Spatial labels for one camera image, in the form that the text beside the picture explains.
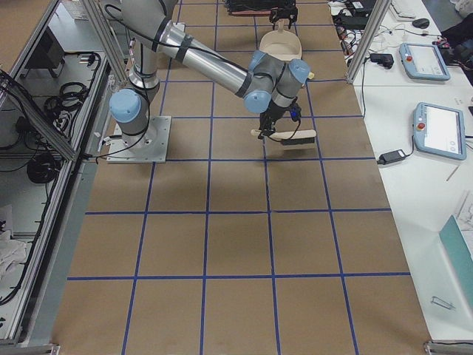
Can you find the upper teach pendant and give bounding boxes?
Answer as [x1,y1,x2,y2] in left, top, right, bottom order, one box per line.
[398,43,451,81]

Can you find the teal folder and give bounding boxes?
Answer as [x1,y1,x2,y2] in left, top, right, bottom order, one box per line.
[439,215,472,311]

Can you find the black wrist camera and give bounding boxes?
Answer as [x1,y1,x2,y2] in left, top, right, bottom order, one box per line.
[289,104,302,122]

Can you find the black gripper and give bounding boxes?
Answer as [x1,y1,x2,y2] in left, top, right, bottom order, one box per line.
[257,103,289,140]
[270,8,297,27]

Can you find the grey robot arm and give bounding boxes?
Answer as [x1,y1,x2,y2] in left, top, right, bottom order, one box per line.
[104,1,316,146]

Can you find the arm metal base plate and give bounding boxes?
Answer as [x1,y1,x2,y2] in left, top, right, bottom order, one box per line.
[106,116,171,163]

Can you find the lower teach pendant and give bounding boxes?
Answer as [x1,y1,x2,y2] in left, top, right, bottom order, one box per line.
[412,102,466,160]

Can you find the beige plastic dustpan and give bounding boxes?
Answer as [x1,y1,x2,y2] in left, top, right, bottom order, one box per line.
[259,19,302,62]

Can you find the teach pendant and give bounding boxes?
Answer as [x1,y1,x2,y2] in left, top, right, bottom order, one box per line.
[398,43,451,81]
[412,102,466,160]

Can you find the aluminium frame post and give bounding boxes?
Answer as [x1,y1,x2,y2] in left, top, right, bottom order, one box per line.
[346,0,391,84]

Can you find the white hand brush black bristles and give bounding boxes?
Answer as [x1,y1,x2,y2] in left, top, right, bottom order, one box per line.
[251,129,316,146]

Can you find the black power adapter brick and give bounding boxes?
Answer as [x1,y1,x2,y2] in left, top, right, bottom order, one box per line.
[377,149,407,165]

